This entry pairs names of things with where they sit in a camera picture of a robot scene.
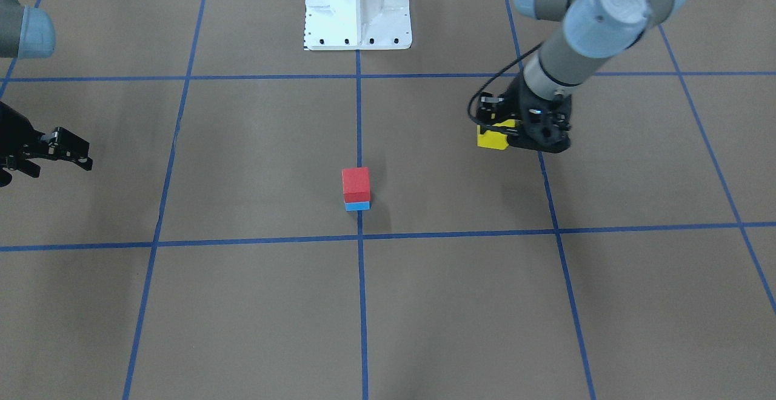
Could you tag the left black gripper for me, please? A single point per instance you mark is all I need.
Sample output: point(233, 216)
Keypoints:
point(515, 100)

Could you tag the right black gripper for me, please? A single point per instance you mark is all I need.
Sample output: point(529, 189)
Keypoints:
point(13, 135)

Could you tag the yellow wooden block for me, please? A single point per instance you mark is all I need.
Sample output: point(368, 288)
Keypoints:
point(491, 140)

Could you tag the red wooden block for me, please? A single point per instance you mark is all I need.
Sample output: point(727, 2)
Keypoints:
point(356, 185)

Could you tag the blue wooden block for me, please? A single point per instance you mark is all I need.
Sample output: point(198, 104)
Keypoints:
point(357, 206)

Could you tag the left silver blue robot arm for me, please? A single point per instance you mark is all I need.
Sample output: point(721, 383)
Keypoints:
point(590, 33)

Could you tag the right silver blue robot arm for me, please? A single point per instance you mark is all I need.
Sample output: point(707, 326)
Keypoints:
point(27, 32)

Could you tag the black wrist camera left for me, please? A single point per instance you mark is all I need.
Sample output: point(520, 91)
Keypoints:
point(490, 109)

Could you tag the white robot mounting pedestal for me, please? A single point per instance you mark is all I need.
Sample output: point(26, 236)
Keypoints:
point(357, 25)

